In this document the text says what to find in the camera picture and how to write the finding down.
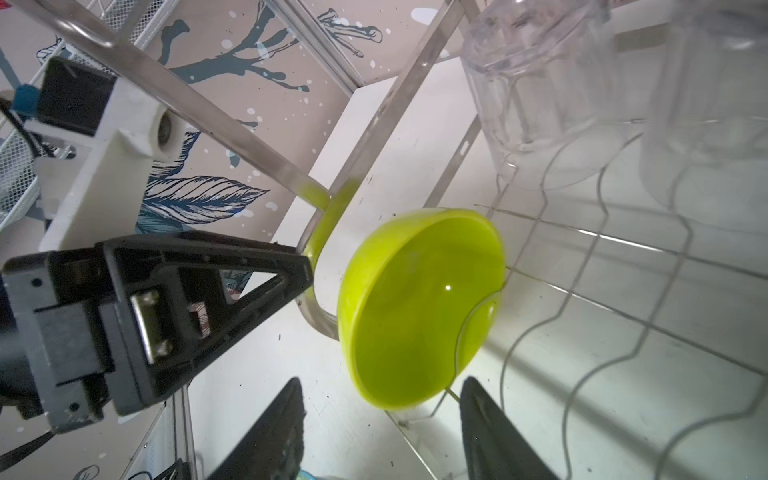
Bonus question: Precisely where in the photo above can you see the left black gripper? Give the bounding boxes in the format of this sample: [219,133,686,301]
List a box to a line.
[1,231,313,435]

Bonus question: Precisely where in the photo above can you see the clear glass tumbler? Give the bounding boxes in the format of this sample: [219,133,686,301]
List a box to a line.
[460,1,628,190]
[640,1,767,235]

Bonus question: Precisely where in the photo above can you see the steel two-tier dish rack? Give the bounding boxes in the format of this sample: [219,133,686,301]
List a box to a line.
[11,0,768,480]

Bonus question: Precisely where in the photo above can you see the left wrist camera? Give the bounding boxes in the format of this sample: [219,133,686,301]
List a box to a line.
[39,78,185,252]

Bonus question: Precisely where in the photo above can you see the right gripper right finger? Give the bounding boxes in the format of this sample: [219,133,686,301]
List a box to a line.
[459,377,557,479]

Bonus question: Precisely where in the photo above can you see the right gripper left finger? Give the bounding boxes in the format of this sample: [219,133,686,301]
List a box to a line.
[208,377,306,480]

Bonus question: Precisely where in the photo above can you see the lime green bowl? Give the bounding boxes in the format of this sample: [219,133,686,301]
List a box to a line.
[337,208,506,410]

